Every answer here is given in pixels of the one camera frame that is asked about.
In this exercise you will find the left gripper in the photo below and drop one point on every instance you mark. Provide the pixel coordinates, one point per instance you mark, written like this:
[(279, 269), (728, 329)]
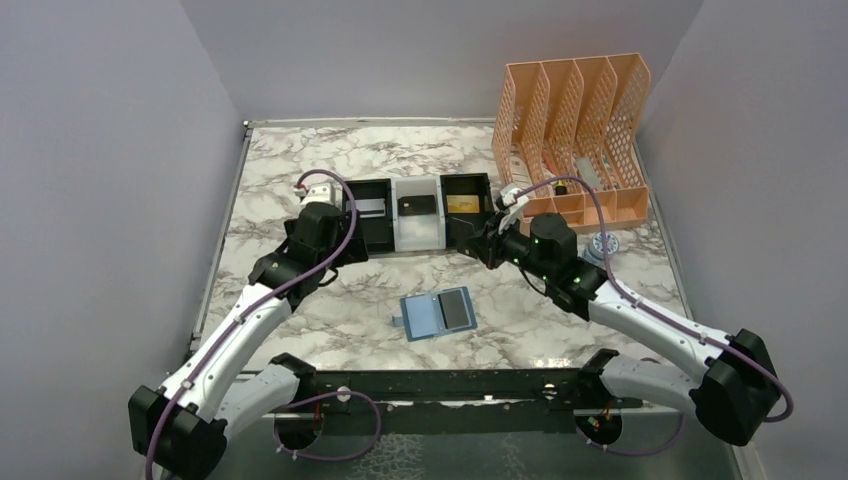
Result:
[(353, 252)]

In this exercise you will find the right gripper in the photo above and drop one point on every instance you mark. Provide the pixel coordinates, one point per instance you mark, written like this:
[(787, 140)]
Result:
[(487, 244)]

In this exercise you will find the blue card holder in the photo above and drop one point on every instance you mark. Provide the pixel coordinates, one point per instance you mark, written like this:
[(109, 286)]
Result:
[(421, 317)]

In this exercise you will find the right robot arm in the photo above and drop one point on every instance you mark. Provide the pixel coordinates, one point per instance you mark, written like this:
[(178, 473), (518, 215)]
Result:
[(726, 381)]

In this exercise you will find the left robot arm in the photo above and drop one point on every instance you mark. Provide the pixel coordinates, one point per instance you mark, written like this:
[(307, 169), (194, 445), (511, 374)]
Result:
[(183, 427)]

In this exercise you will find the gold credit card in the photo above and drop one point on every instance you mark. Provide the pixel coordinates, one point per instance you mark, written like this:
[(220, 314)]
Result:
[(462, 204)]

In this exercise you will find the white magnetic stripe card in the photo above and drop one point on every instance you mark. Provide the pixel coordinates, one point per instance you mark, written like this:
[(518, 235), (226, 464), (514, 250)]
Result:
[(368, 208)]

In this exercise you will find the black white card tray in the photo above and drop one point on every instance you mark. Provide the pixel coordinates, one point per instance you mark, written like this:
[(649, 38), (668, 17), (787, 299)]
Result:
[(395, 235)]

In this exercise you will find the white labelled box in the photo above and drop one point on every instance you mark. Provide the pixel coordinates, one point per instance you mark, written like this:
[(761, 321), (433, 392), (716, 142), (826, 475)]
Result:
[(519, 171)]

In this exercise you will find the yellow tipped marker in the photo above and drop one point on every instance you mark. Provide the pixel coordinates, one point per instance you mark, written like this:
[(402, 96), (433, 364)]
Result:
[(560, 189)]

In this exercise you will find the orange file organizer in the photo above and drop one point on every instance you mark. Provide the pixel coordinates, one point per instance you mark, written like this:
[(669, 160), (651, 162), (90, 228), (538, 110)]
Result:
[(556, 111)]

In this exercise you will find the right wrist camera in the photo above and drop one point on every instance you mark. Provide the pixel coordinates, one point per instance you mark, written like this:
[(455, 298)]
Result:
[(511, 204)]

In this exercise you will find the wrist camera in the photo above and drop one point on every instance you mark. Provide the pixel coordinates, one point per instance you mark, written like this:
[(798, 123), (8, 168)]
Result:
[(511, 204), (325, 193)]

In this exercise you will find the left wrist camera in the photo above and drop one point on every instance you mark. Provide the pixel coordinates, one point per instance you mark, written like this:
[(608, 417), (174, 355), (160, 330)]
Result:
[(325, 193)]

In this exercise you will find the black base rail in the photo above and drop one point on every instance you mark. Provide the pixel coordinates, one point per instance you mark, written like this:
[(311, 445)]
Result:
[(434, 402)]

